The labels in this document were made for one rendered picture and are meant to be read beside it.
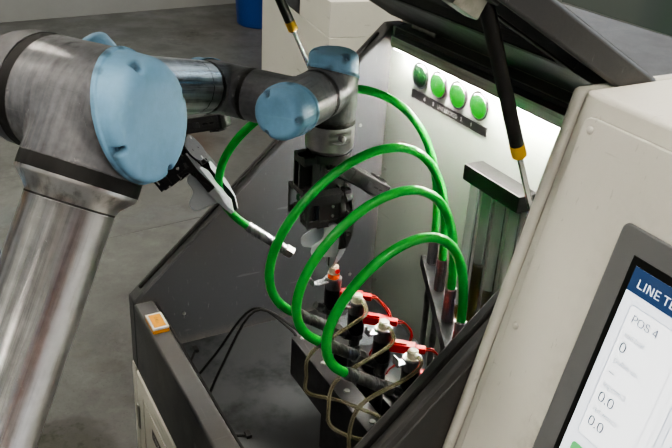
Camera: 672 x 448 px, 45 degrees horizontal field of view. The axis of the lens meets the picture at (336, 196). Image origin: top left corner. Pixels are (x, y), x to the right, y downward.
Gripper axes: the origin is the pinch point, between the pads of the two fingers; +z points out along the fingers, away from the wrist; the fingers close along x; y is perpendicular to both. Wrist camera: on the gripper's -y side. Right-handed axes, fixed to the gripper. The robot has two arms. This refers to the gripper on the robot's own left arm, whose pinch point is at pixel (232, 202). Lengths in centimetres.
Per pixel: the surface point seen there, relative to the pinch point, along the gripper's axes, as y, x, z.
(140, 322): 32.4, -9.7, 7.0
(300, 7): 6, -318, -52
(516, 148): -42, 31, 16
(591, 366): -34, 44, 37
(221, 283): 20.6, -23.2, 11.8
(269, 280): -2.8, 18.2, 11.8
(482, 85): -43.7, -5.5, 10.7
